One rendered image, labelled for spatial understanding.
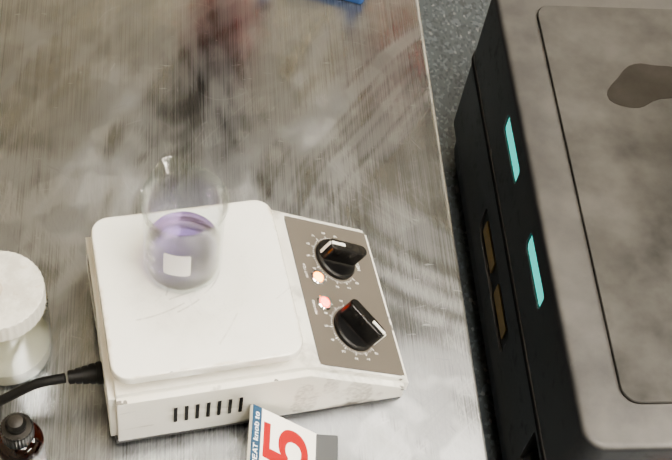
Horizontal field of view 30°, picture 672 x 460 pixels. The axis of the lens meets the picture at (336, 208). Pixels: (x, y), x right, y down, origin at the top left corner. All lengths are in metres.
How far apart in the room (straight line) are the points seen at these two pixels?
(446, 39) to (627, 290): 0.80
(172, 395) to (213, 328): 0.05
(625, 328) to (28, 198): 0.72
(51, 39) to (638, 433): 0.73
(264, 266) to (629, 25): 0.99
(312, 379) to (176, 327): 0.09
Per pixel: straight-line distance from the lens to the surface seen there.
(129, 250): 0.82
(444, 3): 2.19
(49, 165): 0.97
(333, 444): 0.85
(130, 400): 0.79
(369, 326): 0.83
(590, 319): 1.42
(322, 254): 0.85
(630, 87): 1.64
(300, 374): 0.80
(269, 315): 0.79
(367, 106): 1.02
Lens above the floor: 1.52
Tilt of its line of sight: 54 degrees down
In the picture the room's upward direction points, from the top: 12 degrees clockwise
